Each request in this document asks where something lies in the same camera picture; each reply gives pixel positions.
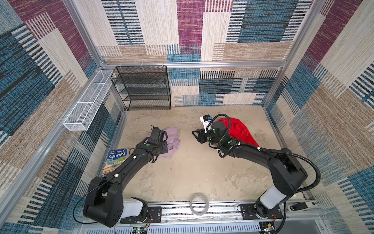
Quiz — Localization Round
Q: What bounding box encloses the black wire shelf rack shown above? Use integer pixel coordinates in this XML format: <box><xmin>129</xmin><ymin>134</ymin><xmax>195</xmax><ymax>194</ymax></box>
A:
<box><xmin>112</xmin><ymin>65</ymin><xmax>171</xmax><ymax>111</ymax></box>

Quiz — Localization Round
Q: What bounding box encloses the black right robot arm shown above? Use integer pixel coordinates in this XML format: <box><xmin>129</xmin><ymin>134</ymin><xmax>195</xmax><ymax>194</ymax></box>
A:
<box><xmin>191</xmin><ymin>121</ymin><xmax>308</xmax><ymax>218</ymax></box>

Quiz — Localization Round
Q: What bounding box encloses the red cloth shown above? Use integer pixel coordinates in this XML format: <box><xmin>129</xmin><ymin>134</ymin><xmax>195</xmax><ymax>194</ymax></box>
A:
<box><xmin>229</xmin><ymin>118</ymin><xmax>259</xmax><ymax>147</ymax></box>

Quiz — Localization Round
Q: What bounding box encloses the clear tape roll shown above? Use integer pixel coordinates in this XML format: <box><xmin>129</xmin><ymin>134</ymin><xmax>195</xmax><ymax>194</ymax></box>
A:
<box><xmin>189</xmin><ymin>193</ymin><xmax>210</xmax><ymax>217</ymax></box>

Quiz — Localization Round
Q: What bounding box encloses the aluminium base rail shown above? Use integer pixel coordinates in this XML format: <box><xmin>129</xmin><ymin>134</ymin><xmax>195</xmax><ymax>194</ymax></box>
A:
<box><xmin>78</xmin><ymin>200</ymin><xmax>320</xmax><ymax>226</ymax></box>

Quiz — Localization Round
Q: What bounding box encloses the black corrugated cable conduit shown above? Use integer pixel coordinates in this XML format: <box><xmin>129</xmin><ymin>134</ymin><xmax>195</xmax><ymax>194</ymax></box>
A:
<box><xmin>209</xmin><ymin>113</ymin><xmax>321</xmax><ymax>194</ymax></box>

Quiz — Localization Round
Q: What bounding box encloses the white wire mesh basket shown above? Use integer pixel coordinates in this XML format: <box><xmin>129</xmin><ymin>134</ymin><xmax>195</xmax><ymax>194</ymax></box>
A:
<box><xmin>63</xmin><ymin>70</ymin><xmax>114</xmax><ymax>131</ymax></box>

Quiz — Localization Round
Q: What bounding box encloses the lilac cloth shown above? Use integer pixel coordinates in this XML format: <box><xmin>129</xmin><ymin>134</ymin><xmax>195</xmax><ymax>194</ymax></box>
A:
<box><xmin>159</xmin><ymin>127</ymin><xmax>181</xmax><ymax>158</ymax></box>

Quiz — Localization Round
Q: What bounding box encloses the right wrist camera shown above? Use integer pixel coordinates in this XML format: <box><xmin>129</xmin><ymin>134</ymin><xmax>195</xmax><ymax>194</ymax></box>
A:
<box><xmin>200</xmin><ymin>115</ymin><xmax>211</xmax><ymax>130</ymax></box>

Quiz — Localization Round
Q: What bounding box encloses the white slotted cable duct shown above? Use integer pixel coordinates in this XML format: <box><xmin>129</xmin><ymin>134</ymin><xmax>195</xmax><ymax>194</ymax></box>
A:
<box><xmin>85</xmin><ymin>222</ymin><xmax>261</xmax><ymax>234</ymax></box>

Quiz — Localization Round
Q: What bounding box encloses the white power strip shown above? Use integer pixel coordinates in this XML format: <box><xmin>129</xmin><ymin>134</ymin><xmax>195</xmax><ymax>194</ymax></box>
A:
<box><xmin>287</xmin><ymin>200</ymin><xmax>319</xmax><ymax>213</ymax></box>

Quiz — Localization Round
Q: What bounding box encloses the treehouse story book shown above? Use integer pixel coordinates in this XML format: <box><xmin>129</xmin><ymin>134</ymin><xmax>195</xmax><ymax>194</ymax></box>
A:
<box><xmin>101</xmin><ymin>148</ymin><xmax>128</xmax><ymax>178</ymax></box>

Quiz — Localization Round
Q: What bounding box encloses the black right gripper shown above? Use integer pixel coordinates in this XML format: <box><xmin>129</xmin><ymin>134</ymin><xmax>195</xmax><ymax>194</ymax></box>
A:
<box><xmin>191</xmin><ymin>127</ymin><xmax>221</xmax><ymax>145</ymax></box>

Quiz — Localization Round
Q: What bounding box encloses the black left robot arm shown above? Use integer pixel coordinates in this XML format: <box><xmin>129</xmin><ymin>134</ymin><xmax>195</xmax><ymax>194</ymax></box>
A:
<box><xmin>83</xmin><ymin>127</ymin><xmax>168</xmax><ymax>228</ymax></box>

